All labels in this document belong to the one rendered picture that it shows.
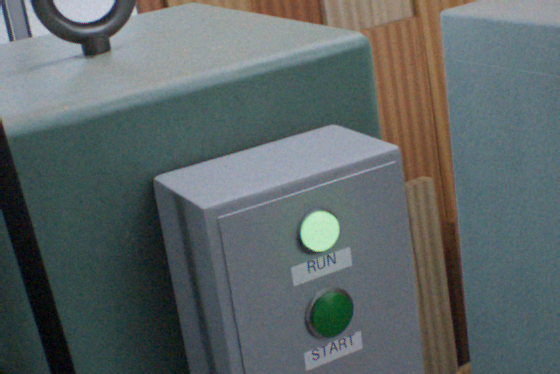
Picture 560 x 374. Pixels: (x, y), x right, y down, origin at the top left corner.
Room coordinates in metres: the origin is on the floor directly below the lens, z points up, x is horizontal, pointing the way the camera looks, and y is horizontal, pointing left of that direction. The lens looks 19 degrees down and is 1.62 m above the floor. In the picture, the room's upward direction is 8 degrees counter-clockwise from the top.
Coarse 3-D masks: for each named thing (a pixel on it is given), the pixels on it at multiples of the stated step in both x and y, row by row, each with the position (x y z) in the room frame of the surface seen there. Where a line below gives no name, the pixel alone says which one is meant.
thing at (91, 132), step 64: (0, 64) 0.55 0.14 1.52; (64, 64) 0.52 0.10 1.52; (128, 64) 0.49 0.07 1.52; (192, 64) 0.47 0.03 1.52; (256, 64) 0.46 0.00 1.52; (320, 64) 0.47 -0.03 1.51; (64, 128) 0.42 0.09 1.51; (128, 128) 0.43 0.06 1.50; (192, 128) 0.44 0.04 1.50; (256, 128) 0.46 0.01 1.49; (64, 192) 0.41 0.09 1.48; (128, 192) 0.43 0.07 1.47; (0, 256) 0.40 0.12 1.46; (64, 256) 0.41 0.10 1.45; (128, 256) 0.42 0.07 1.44; (0, 320) 0.40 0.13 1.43; (64, 320) 0.41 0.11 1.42; (128, 320) 0.42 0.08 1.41
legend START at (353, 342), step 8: (352, 336) 0.40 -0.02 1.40; (360, 336) 0.40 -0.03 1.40; (328, 344) 0.40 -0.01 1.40; (336, 344) 0.40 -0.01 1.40; (344, 344) 0.40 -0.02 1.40; (352, 344) 0.40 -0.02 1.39; (360, 344) 0.40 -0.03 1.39; (304, 352) 0.39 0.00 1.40; (312, 352) 0.39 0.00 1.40; (320, 352) 0.39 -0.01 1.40; (328, 352) 0.40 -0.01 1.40; (336, 352) 0.40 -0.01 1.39; (344, 352) 0.40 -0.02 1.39; (312, 360) 0.39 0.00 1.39; (320, 360) 0.39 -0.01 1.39; (328, 360) 0.40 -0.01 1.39
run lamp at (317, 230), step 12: (312, 216) 0.39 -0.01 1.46; (324, 216) 0.39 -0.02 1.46; (300, 228) 0.39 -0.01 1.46; (312, 228) 0.39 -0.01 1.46; (324, 228) 0.39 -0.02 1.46; (336, 228) 0.40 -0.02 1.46; (300, 240) 0.39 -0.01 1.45; (312, 240) 0.39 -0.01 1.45; (324, 240) 0.39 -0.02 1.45; (312, 252) 0.39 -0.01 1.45
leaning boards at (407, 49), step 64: (192, 0) 1.92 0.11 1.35; (256, 0) 2.02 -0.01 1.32; (320, 0) 2.08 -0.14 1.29; (384, 0) 2.18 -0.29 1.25; (448, 0) 2.22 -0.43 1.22; (384, 64) 2.04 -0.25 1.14; (384, 128) 2.02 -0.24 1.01; (448, 128) 2.18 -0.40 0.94; (448, 192) 2.16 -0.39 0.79; (448, 256) 2.07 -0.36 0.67; (448, 320) 1.92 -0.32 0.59
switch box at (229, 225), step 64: (320, 128) 0.47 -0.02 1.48; (192, 192) 0.40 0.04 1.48; (256, 192) 0.39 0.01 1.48; (320, 192) 0.40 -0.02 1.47; (384, 192) 0.41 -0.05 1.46; (192, 256) 0.40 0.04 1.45; (256, 256) 0.38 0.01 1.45; (320, 256) 0.40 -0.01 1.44; (384, 256) 0.41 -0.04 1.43; (192, 320) 0.41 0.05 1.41; (256, 320) 0.38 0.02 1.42; (384, 320) 0.41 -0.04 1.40
